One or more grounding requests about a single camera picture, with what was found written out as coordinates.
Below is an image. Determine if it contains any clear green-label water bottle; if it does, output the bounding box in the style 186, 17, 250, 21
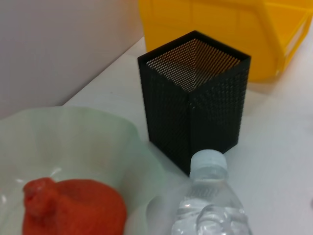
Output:
146, 149, 254, 235

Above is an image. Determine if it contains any black mesh pen holder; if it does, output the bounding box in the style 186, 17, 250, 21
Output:
137, 30, 252, 177

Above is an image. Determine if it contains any pale green glass fruit plate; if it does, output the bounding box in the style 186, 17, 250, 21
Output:
0, 105, 164, 235

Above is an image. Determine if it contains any yellow plastic bin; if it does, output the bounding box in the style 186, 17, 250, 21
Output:
138, 0, 313, 83

